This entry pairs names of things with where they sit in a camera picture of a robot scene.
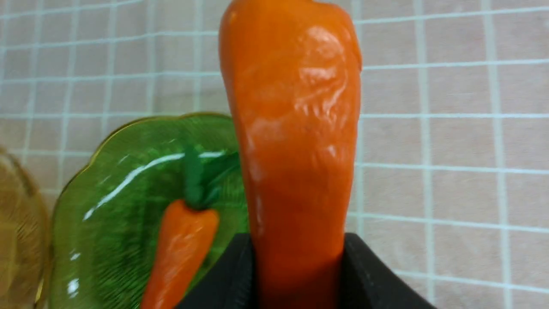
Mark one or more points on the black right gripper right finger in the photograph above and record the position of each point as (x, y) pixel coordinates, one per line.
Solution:
(367, 283)

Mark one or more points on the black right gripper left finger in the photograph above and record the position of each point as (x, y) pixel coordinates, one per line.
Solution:
(230, 283)

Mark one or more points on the orange toy carrot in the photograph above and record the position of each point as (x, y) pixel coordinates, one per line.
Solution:
(291, 70)
(188, 229)

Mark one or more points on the pink checkered tablecloth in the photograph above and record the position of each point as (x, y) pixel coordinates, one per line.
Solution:
(452, 183)

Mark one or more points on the green glass plate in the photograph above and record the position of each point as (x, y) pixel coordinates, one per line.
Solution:
(106, 222)

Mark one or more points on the amber glass plate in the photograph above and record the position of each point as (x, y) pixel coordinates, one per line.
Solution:
(25, 240)

